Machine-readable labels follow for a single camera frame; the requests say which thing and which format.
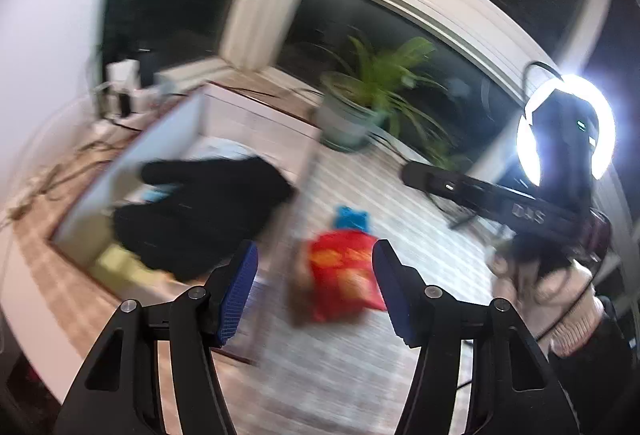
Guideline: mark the small blue cloth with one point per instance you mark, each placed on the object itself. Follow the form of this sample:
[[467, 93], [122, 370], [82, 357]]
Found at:
[[157, 194]]

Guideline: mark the potted spider plant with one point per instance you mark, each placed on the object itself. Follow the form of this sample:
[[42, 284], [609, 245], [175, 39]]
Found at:
[[345, 120]]

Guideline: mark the black power adapter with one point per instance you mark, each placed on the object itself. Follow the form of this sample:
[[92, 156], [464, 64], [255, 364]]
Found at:
[[150, 65]]

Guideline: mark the blue soft item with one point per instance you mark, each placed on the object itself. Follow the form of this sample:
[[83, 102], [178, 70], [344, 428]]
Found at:
[[352, 219]]

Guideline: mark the red patterned bag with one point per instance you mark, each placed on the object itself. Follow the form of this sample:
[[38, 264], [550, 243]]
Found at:
[[345, 275]]

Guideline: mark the white framed window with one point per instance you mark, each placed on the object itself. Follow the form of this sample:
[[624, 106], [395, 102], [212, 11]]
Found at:
[[165, 15]]

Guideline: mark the white cloth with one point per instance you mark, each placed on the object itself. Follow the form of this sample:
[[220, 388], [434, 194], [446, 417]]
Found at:
[[225, 150]]

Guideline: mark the white power strip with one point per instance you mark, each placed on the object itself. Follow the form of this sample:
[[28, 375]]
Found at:
[[140, 97]]

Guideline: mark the white wall charger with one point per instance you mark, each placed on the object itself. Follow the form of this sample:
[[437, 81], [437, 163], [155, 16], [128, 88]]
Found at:
[[122, 72]]

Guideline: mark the black cloth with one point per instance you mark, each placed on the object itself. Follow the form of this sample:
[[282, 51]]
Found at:
[[200, 215]]

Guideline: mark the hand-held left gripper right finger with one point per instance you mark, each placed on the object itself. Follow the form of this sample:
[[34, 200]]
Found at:
[[395, 295]]

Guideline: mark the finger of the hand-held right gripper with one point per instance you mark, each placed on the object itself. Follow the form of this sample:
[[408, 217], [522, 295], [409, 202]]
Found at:
[[445, 185]]

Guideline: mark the person's right forearm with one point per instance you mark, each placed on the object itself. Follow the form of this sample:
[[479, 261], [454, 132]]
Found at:
[[560, 300]]

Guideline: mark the dark clothing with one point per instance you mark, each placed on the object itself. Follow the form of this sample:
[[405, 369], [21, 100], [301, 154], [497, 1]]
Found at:
[[595, 390]]

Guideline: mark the white cardboard box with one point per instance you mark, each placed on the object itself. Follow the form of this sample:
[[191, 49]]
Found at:
[[100, 185]]

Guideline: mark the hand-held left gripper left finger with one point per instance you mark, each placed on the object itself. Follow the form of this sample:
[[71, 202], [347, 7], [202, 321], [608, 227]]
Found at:
[[235, 295]]

